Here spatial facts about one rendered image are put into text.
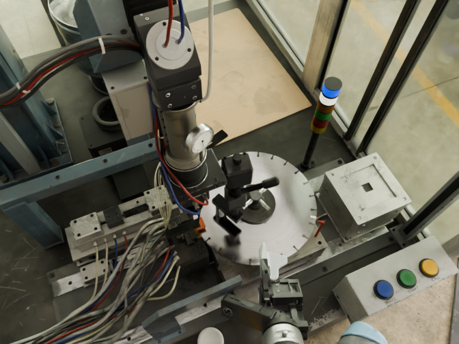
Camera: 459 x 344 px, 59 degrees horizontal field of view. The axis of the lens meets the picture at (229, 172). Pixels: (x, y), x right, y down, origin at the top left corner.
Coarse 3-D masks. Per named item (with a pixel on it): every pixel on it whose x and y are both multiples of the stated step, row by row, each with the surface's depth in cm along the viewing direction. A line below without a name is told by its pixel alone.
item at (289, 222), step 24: (264, 168) 114; (288, 168) 114; (216, 192) 110; (288, 192) 110; (312, 192) 110; (216, 216) 106; (288, 216) 106; (216, 240) 103; (240, 240) 103; (264, 240) 103; (288, 240) 103
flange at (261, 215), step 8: (248, 192) 108; (264, 192) 109; (248, 200) 106; (264, 200) 107; (272, 200) 108; (240, 208) 106; (248, 208) 106; (256, 208) 105; (264, 208) 106; (272, 208) 106; (248, 216) 105; (256, 216) 105; (264, 216) 105
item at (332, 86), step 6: (330, 78) 103; (336, 78) 103; (324, 84) 102; (330, 84) 102; (336, 84) 102; (324, 90) 103; (330, 90) 101; (336, 90) 101; (330, 96) 103; (336, 96) 103
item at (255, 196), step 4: (252, 192) 104; (256, 192) 104; (260, 192) 104; (252, 196) 103; (256, 196) 103; (260, 196) 103; (252, 200) 103; (256, 200) 103; (260, 200) 103; (248, 204) 103; (256, 204) 105; (264, 204) 103; (244, 208) 102; (268, 208) 102
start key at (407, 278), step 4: (400, 272) 104; (404, 272) 104; (408, 272) 104; (412, 272) 104; (400, 276) 103; (404, 276) 103; (408, 276) 103; (412, 276) 103; (400, 280) 103; (404, 280) 103; (408, 280) 103; (412, 280) 103; (404, 284) 102; (408, 284) 102; (412, 284) 102
